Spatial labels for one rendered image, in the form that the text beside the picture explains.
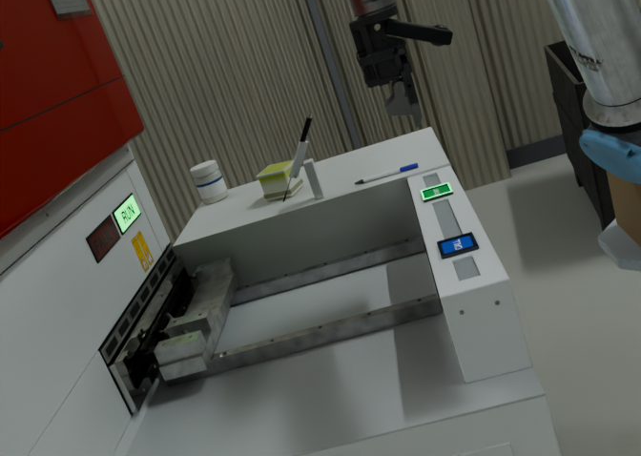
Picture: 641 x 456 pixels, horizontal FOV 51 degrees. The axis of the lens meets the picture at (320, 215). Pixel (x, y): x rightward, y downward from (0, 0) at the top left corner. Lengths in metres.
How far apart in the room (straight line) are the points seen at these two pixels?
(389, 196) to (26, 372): 0.80
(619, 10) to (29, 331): 0.83
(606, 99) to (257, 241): 0.82
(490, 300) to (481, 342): 0.06
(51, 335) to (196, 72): 3.26
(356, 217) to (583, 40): 0.73
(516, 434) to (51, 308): 0.66
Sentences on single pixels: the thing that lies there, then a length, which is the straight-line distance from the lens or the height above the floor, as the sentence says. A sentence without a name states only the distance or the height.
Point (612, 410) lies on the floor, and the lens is 2.21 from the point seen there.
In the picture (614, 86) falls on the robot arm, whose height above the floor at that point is 1.16.
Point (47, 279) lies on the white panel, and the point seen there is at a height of 1.12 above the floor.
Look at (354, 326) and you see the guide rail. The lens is 1.17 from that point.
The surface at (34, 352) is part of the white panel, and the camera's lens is 0.99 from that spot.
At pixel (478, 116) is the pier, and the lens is 4.01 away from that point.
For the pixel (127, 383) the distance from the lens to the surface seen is 1.17.
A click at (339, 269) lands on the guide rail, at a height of 0.83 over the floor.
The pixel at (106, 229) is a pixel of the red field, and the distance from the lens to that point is 1.26.
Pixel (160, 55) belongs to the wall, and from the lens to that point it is 4.22.
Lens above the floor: 1.38
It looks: 18 degrees down
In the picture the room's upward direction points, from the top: 19 degrees counter-clockwise
